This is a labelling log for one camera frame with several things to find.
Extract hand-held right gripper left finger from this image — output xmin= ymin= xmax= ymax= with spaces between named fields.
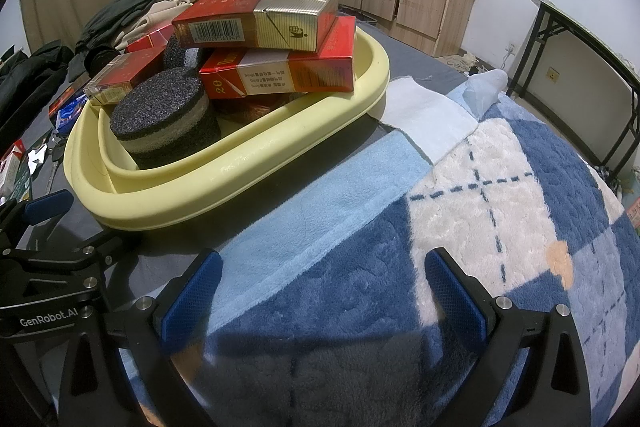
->
xmin=59 ymin=249 xmax=223 ymax=427

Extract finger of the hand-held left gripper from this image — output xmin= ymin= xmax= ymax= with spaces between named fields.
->
xmin=0 ymin=189 xmax=74 ymax=238
xmin=65 ymin=227 xmax=143 ymax=269

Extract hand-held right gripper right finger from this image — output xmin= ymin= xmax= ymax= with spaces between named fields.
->
xmin=424 ymin=249 xmax=591 ymax=427

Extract yellow plastic basin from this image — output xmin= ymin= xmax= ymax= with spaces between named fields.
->
xmin=64 ymin=27 xmax=391 ymax=232

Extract red box with white label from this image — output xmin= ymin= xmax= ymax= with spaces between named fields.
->
xmin=82 ymin=52 xmax=168 ymax=106

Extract red box with gold pattern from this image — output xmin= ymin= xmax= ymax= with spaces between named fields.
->
xmin=124 ymin=18 xmax=176 ymax=55

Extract red carton with white band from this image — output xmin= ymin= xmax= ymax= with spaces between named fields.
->
xmin=198 ymin=16 xmax=357 ymax=100

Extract red and silver box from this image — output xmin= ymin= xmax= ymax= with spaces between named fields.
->
xmin=171 ymin=0 xmax=341 ymax=52

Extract dark green box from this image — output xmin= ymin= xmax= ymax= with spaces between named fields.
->
xmin=7 ymin=162 xmax=36 ymax=202

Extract blue packet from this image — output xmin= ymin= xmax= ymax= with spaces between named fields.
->
xmin=52 ymin=99 xmax=86 ymax=130

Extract blue white checked blanket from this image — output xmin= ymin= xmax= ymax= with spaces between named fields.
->
xmin=125 ymin=72 xmax=640 ymax=427

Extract black garment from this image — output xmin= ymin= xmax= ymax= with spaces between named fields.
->
xmin=0 ymin=44 xmax=76 ymax=122

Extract pale blue cloth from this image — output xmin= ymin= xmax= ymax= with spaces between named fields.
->
xmin=380 ymin=76 xmax=478 ymax=165

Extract dark clothes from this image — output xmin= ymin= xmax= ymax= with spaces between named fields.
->
xmin=80 ymin=0 xmax=166 ymax=52

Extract grey bed sheet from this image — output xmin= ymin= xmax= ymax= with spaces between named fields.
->
xmin=30 ymin=24 xmax=471 ymax=308

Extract black folding table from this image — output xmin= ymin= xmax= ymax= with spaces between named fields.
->
xmin=507 ymin=0 xmax=640 ymax=195

